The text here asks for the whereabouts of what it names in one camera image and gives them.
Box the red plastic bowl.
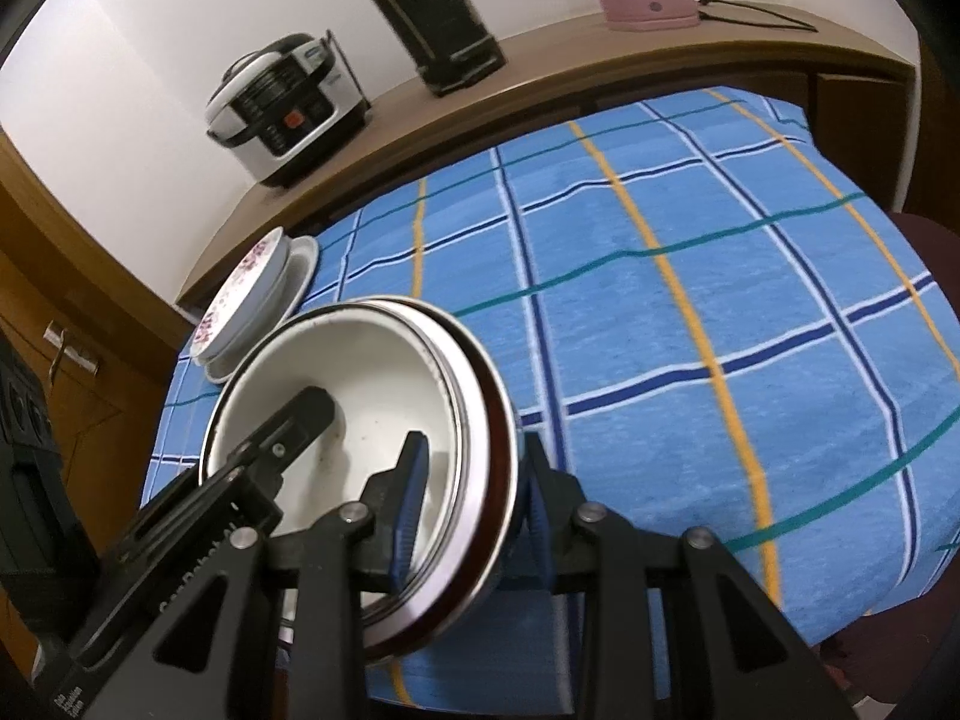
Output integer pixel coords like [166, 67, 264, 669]
[360, 298, 500, 650]

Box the metal door handle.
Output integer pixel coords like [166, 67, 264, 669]
[43, 321, 100, 383]

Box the stainless steel bowl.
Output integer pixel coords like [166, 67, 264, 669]
[367, 298, 520, 657]

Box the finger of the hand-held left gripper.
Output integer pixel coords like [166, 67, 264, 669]
[71, 386, 336, 661]

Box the black kettle power cable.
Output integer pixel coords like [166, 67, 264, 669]
[694, 0, 818, 35]

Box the plain white plate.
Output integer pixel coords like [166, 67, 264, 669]
[206, 236, 320, 383]

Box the black and white rice cooker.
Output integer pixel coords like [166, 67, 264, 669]
[205, 31, 374, 190]

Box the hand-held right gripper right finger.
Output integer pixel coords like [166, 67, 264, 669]
[521, 435, 856, 720]

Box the tall black thermos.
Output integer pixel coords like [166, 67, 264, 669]
[328, 0, 507, 97]

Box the floral white plate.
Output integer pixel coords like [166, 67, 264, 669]
[193, 229, 290, 365]

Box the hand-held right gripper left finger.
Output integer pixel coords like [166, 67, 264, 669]
[82, 431, 432, 720]

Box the white enamel bowl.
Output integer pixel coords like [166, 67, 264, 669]
[199, 302, 460, 616]

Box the wooden sideboard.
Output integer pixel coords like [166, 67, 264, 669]
[176, 11, 923, 308]

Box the wooden door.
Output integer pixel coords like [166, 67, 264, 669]
[0, 127, 196, 676]

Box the blue plaid tablecloth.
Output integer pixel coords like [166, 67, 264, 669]
[139, 86, 960, 706]

